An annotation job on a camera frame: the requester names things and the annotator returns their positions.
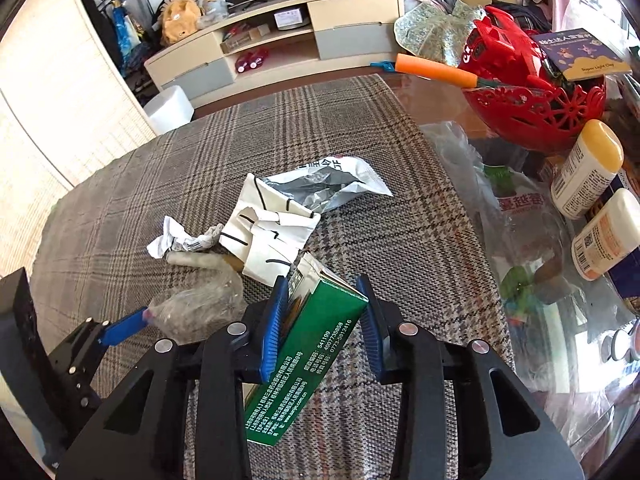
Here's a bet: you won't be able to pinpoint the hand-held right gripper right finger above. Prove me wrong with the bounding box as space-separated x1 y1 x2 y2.
354 275 586 480

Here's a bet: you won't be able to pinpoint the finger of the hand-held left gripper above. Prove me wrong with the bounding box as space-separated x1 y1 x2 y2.
97 308 151 347

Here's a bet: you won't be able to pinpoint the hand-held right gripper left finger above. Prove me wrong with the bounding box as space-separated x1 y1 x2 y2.
55 276 291 480

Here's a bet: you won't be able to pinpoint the green cardboard box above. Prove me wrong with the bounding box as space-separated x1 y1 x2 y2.
244 251 370 447

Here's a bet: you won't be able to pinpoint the white paper bag black lines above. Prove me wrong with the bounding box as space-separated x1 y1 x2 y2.
220 172 321 284

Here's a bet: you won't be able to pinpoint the beige paper tube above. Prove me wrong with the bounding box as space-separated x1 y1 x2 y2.
167 251 241 274

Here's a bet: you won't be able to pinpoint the crumpled white paper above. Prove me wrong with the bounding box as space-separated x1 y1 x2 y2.
146 216 224 260

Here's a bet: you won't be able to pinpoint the silver foil bag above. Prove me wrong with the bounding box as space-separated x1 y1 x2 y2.
262 155 394 217

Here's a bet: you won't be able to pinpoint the grey plaid tablecloth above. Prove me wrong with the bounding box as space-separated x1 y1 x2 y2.
30 74 517 480

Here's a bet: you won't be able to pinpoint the clear plastic bag red print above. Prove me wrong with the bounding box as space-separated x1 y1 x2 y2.
425 120 572 282

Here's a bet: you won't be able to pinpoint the white bin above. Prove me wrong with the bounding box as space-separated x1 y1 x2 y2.
144 85 195 135

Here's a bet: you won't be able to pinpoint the white bottle cream cap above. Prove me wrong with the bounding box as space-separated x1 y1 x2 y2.
571 188 640 281

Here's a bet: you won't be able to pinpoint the red plastic basket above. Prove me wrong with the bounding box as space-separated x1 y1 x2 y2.
457 35 609 155

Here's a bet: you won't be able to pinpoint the white bottle yellow cap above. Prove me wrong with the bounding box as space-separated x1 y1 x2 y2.
550 119 625 220

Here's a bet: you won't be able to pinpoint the green floral cloth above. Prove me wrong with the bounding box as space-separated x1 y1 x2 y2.
393 0 489 69

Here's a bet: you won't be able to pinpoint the small white device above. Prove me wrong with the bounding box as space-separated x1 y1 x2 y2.
273 8 307 30

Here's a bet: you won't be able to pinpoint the yellow plush backpack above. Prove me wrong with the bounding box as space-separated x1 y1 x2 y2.
160 0 206 45

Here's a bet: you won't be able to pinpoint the cream grey television cabinet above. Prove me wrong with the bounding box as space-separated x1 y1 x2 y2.
144 0 406 107

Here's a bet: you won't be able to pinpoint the red plastic toy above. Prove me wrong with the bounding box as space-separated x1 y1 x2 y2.
470 4 557 92

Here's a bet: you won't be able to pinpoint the clear umbrella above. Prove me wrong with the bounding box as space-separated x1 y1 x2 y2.
122 0 156 37

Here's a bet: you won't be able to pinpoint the dark bag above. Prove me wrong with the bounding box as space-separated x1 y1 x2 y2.
492 0 554 31

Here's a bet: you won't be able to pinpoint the orange handled tool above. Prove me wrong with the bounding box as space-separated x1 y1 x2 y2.
396 53 507 90

